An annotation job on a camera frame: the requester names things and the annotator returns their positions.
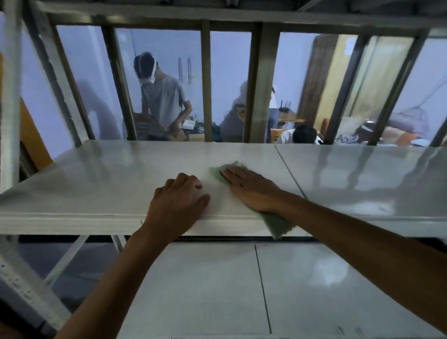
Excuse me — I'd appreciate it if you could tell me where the wooden table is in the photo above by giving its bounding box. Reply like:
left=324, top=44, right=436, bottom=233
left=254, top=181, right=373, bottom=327
left=269, top=109, right=305, bottom=123

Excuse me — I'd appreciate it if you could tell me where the person's left forearm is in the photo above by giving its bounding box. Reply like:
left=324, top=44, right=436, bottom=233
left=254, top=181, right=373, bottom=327
left=55, top=225, right=180, bottom=339

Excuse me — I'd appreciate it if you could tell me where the white metal shelving rack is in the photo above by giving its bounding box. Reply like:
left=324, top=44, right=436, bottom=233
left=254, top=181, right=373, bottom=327
left=0, top=0, right=447, bottom=339

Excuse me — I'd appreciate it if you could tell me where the person's right hand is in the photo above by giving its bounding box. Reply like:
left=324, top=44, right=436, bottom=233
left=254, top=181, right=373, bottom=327
left=222, top=166, right=293, bottom=214

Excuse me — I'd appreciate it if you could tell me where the orange board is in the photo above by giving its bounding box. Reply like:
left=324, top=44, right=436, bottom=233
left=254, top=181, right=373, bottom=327
left=0, top=52, right=54, bottom=172

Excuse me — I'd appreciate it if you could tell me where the brown wooden door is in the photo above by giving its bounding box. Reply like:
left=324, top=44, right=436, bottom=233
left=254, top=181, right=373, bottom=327
left=297, top=34, right=357, bottom=130

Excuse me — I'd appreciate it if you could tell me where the person's right forearm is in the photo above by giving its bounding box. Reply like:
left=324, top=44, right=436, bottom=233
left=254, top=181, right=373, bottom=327
left=276, top=191, right=447, bottom=335

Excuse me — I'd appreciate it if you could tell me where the person's left hand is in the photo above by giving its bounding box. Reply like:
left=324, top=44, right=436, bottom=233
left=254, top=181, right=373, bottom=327
left=141, top=173, right=211, bottom=242

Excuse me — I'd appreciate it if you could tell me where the green cleaning cloth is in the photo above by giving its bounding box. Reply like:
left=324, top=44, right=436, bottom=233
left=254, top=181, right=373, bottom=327
left=208, top=161, right=296, bottom=241

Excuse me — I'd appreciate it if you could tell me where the white shelf board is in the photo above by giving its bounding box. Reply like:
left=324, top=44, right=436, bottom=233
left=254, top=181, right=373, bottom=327
left=117, top=241, right=446, bottom=339
left=0, top=140, right=447, bottom=238

